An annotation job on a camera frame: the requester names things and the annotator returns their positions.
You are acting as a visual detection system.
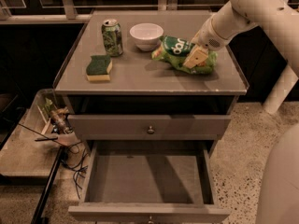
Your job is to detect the brass drawer knob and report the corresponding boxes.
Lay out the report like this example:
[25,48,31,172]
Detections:
[147,126,155,134]
[147,217,155,224]

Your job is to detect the green soda can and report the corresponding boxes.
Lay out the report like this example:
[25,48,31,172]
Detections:
[101,19,123,57]

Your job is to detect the white ceramic bowl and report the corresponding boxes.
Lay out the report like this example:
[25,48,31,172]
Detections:
[130,23,164,51]

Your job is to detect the black cables on floor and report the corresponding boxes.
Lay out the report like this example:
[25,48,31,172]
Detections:
[59,141,90,201]

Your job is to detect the white post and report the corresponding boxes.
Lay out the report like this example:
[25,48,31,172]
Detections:
[263,65,298,114]

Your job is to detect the clear plastic bin with clutter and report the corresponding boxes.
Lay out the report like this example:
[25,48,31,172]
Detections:
[21,89,79,147]

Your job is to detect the green rice chip bag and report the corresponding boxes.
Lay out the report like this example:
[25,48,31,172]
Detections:
[151,35,218,75]

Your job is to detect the green yellow sponge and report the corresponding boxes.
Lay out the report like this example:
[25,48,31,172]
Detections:
[86,55,112,82]

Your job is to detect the metal window railing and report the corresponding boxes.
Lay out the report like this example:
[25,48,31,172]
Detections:
[0,0,228,24]

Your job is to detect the open grey middle drawer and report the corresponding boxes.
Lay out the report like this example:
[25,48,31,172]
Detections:
[68,141,230,224]

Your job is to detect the grey drawer cabinet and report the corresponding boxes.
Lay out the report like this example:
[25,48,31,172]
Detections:
[51,9,250,224]

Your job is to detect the brass top drawer knob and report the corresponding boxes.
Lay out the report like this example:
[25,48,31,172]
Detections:
[147,126,155,134]

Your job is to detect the brass middle drawer knob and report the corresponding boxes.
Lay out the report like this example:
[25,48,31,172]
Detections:
[147,217,155,224]

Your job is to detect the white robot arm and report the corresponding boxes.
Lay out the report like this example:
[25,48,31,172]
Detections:
[184,0,299,224]

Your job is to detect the closed grey top drawer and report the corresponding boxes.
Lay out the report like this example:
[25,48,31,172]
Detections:
[68,115,231,140]

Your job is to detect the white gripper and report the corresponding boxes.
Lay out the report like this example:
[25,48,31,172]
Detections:
[183,17,230,69]

